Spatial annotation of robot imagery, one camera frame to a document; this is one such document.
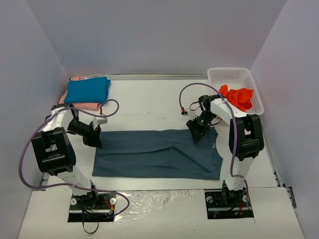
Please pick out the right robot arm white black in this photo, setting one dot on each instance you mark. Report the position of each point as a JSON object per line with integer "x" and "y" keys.
{"x": 245, "y": 140}

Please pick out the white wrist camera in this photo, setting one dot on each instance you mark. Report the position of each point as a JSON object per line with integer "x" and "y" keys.
{"x": 185, "y": 111}
{"x": 99, "y": 122}

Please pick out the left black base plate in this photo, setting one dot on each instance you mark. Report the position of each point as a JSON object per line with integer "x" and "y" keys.
{"x": 92, "y": 207}

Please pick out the dark blue-grey t shirt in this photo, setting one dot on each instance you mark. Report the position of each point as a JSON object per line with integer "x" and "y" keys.
{"x": 157, "y": 154}

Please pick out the aluminium rail edge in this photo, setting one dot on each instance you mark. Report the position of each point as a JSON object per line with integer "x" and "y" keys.
{"x": 281, "y": 181}
{"x": 149, "y": 76}

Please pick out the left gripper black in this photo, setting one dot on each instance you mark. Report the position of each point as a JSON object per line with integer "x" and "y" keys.
{"x": 92, "y": 133}

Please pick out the folded teal t shirt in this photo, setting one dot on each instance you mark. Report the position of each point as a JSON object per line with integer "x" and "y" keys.
{"x": 93, "y": 90}

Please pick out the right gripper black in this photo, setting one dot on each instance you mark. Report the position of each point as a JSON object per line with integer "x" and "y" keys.
{"x": 196, "y": 127}

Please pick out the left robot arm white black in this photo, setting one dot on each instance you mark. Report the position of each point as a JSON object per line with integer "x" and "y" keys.
{"x": 55, "y": 154}

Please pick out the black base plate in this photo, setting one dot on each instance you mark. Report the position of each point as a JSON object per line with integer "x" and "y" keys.
{"x": 92, "y": 207}
{"x": 219, "y": 208}

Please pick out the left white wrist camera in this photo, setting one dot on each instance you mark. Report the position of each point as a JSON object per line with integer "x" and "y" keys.
{"x": 99, "y": 122}

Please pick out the orange crumpled t shirt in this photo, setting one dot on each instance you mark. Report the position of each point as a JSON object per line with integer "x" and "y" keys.
{"x": 240, "y": 98}

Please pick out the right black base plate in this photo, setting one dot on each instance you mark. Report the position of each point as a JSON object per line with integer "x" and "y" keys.
{"x": 219, "y": 208}

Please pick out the aluminium rail back edge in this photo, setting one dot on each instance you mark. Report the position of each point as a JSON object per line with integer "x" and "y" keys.
{"x": 149, "y": 76}

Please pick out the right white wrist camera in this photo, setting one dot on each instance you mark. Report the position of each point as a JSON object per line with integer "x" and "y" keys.
{"x": 185, "y": 111}

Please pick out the folded pink t shirt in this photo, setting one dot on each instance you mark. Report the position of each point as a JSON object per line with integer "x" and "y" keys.
{"x": 84, "y": 106}

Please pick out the white plastic basket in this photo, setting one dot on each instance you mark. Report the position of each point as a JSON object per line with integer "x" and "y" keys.
{"x": 236, "y": 78}

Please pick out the aluminium rail right edge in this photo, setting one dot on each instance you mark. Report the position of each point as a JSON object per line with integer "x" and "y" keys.
{"x": 281, "y": 181}

